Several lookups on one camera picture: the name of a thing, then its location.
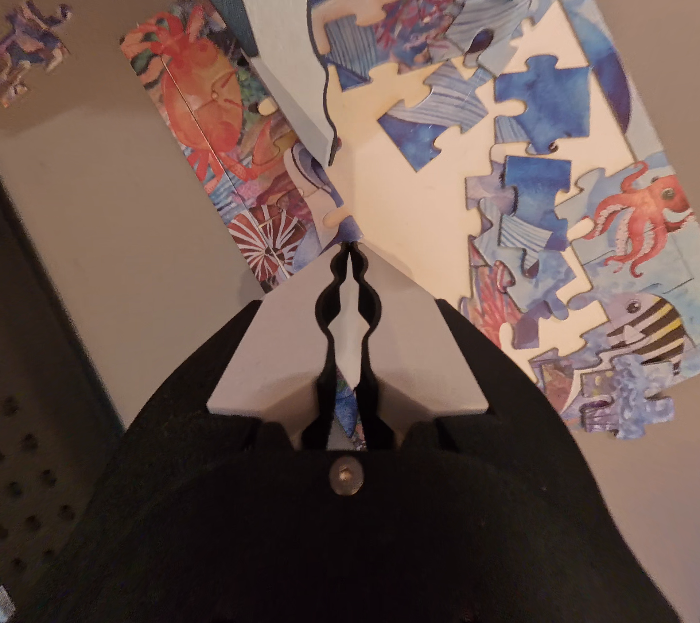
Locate orange crab puzzle piece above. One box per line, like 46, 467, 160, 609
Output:
121, 10, 260, 181

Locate crab claw puzzle piece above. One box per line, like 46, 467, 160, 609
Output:
241, 114, 351, 230

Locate blue watercolour puzzle piece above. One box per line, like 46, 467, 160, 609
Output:
499, 155, 573, 276

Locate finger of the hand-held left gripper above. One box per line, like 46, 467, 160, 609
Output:
219, 0, 342, 167

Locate striped dark blue puzzle piece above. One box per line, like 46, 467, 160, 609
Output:
376, 62, 491, 173

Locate pale striped puzzle piece with fin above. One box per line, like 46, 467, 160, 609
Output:
446, 0, 550, 78

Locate coral and purple puzzle piece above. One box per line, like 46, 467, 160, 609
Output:
377, 0, 463, 63

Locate striped purple puzzle piece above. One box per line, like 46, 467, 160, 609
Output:
528, 348, 616, 431

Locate octopus arms puzzle piece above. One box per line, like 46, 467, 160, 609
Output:
558, 166, 619, 241

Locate pale blue octopus puzzle piece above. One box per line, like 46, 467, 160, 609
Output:
574, 229, 684, 306

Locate red coral puzzle piece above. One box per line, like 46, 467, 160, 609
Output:
459, 240, 526, 356

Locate sea print puzzle tray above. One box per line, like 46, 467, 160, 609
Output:
120, 0, 700, 432

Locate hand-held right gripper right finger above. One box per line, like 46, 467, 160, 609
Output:
350, 241, 489, 440

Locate joined blue purple puzzle pieces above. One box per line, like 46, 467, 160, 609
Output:
0, 0, 73, 108

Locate small blue purple puzzle piece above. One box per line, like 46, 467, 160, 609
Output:
582, 355, 676, 439

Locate striped fish puzzle piece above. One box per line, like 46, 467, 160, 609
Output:
582, 292, 700, 367

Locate purple pink coral puzzle piece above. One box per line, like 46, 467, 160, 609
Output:
569, 328, 624, 378

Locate striped puzzle piece with tail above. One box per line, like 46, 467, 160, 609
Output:
324, 13, 386, 92

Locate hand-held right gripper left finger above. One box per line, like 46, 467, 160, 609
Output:
208, 241, 351, 440

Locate dark blue puzzle piece with eye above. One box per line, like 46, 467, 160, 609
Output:
494, 54, 594, 154

